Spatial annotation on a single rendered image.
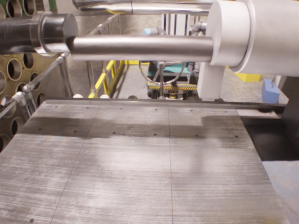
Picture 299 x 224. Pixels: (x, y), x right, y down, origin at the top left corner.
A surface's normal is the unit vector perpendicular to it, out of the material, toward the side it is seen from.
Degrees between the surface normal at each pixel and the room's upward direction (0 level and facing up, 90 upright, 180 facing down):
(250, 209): 0
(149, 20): 90
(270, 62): 110
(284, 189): 0
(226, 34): 76
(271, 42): 81
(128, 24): 90
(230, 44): 95
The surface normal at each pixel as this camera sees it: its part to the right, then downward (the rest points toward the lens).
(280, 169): 0.00, -0.82
